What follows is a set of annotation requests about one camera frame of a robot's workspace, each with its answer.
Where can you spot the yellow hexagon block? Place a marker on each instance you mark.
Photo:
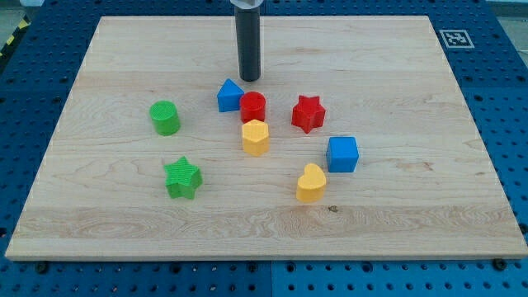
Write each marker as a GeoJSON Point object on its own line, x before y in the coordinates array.
{"type": "Point", "coordinates": [256, 137]}

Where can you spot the blue cube block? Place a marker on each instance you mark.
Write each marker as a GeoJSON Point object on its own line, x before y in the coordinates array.
{"type": "Point", "coordinates": [342, 154]}

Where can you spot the red cylinder block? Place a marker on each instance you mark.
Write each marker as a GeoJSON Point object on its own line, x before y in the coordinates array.
{"type": "Point", "coordinates": [252, 107]}

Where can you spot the red star block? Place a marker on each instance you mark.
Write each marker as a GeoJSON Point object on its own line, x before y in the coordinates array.
{"type": "Point", "coordinates": [308, 113]}

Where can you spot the yellow heart block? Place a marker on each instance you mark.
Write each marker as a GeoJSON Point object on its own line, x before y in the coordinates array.
{"type": "Point", "coordinates": [311, 185]}

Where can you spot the blue triangle block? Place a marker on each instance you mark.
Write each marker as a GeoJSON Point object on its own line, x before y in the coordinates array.
{"type": "Point", "coordinates": [229, 95]}

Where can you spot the green star block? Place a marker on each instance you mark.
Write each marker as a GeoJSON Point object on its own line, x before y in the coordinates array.
{"type": "Point", "coordinates": [182, 179]}

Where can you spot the light wooden board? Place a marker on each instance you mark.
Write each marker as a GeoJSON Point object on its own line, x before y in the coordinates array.
{"type": "Point", "coordinates": [424, 186]}

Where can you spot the green cylinder block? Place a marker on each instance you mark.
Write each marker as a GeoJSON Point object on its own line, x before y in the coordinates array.
{"type": "Point", "coordinates": [164, 117]}

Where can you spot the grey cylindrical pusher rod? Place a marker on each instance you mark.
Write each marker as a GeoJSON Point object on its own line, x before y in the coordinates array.
{"type": "Point", "coordinates": [247, 24]}

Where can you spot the white fiducial marker tag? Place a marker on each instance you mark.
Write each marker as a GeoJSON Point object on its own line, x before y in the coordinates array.
{"type": "Point", "coordinates": [456, 39]}

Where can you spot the silver rod mount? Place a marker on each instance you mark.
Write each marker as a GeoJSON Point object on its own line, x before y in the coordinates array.
{"type": "Point", "coordinates": [247, 4]}

